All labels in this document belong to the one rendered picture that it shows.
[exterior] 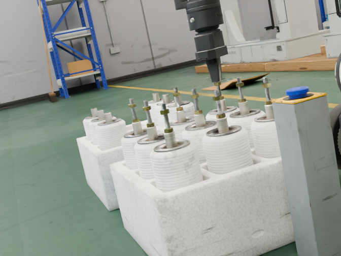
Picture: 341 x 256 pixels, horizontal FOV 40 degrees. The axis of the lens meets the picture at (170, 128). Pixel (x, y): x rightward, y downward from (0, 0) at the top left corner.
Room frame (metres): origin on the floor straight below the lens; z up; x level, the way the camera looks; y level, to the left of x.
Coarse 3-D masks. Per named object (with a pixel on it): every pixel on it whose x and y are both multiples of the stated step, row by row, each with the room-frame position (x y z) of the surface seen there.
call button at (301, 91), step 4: (292, 88) 0.83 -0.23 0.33; (296, 88) 0.82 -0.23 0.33; (300, 88) 0.81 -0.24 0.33; (304, 88) 0.81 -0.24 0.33; (308, 88) 0.81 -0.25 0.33; (288, 92) 0.82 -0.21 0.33; (292, 92) 0.81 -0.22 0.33; (296, 92) 0.80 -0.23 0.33; (300, 92) 0.80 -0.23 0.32; (304, 92) 0.80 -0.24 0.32; (292, 96) 0.81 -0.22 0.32; (296, 96) 0.81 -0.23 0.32; (300, 96) 0.81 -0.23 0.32; (304, 96) 0.81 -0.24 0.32
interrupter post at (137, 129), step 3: (132, 123) 1.14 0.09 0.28; (135, 123) 1.14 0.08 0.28; (138, 123) 1.14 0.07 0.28; (132, 126) 1.15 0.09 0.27; (135, 126) 1.14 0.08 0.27; (138, 126) 1.14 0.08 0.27; (141, 126) 1.14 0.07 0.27; (135, 129) 1.14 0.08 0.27; (138, 129) 1.14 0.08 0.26; (141, 129) 1.14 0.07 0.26; (135, 132) 1.14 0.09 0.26; (138, 132) 1.14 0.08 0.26; (141, 132) 1.14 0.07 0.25
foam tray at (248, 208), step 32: (256, 160) 0.96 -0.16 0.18; (128, 192) 1.04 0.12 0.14; (160, 192) 0.87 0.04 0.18; (192, 192) 0.85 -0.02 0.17; (224, 192) 0.87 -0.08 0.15; (256, 192) 0.89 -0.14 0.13; (128, 224) 1.13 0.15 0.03; (160, 224) 0.83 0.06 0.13; (192, 224) 0.85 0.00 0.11; (224, 224) 0.87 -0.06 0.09; (256, 224) 0.89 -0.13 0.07; (288, 224) 0.91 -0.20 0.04
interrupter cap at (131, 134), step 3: (144, 129) 1.18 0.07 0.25; (129, 132) 1.17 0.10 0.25; (132, 132) 1.17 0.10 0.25; (144, 132) 1.15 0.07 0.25; (126, 135) 1.15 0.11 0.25; (129, 135) 1.14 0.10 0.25; (132, 135) 1.13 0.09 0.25; (135, 135) 1.11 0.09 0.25; (138, 135) 1.11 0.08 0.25; (141, 135) 1.11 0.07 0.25
